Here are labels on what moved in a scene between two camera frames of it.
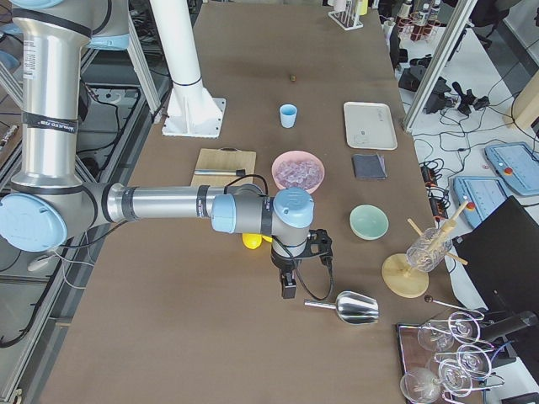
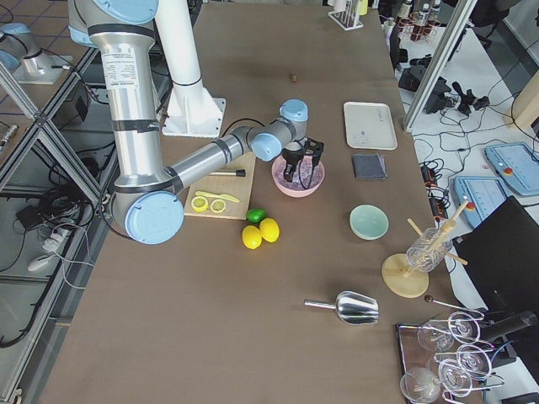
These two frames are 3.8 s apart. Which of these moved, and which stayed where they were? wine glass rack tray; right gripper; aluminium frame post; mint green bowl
Moved: right gripper
Stayed: mint green bowl; wine glass rack tray; aluminium frame post
